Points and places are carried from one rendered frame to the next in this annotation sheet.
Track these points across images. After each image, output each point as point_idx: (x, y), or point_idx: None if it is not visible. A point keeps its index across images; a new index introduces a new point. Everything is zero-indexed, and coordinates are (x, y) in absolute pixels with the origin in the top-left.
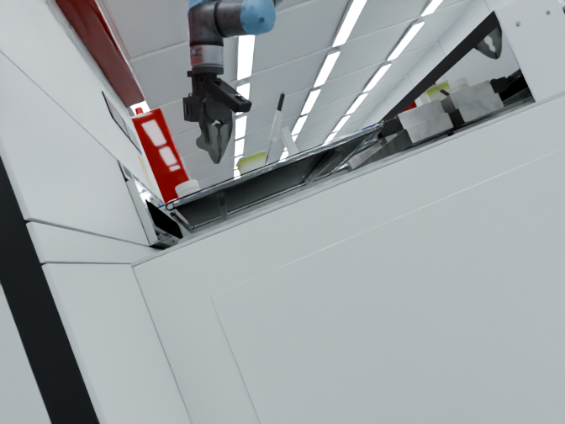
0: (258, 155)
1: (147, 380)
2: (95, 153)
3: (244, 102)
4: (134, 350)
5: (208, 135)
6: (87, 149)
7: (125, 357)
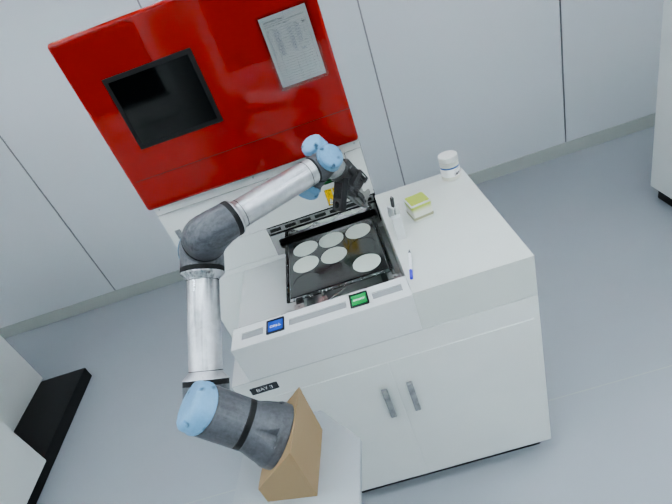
0: (409, 207)
1: (232, 294)
2: (239, 244)
3: (336, 209)
4: (229, 290)
5: (348, 198)
6: (232, 247)
7: (223, 292)
